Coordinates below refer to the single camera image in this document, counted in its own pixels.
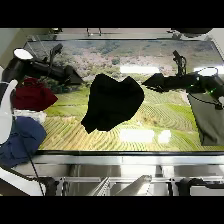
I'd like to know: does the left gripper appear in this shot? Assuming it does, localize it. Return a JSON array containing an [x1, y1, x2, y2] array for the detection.
[[63, 65, 84, 86]]

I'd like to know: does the black cable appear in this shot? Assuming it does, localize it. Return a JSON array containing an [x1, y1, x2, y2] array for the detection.
[[187, 92, 224, 110], [11, 114, 46, 196]]

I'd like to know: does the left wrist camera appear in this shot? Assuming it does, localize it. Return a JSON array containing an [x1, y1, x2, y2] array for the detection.
[[49, 43, 64, 68]]

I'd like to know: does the red garment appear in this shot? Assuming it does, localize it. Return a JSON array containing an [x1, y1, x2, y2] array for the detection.
[[12, 77, 59, 113]]

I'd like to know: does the blue garment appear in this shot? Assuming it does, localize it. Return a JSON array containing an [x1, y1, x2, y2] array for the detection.
[[0, 115, 48, 169]]

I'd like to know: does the black T-shirt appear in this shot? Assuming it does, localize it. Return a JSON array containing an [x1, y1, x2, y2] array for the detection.
[[80, 73, 146, 135]]

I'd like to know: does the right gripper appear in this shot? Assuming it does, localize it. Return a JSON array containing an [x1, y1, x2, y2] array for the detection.
[[142, 72, 178, 94]]

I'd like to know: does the grey garment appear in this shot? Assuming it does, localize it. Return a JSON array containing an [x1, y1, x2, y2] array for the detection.
[[186, 91, 224, 147]]

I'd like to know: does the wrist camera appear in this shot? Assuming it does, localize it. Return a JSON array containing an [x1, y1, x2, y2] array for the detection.
[[49, 43, 64, 68], [172, 49, 188, 77]]

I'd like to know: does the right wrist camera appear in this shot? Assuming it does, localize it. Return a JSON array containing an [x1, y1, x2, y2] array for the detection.
[[172, 49, 188, 77]]

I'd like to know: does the white garment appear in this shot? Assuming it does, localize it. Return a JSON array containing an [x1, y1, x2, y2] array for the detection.
[[13, 108, 48, 125]]

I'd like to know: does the silver frame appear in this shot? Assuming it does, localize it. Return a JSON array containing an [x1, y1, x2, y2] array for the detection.
[[13, 151, 224, 196]]

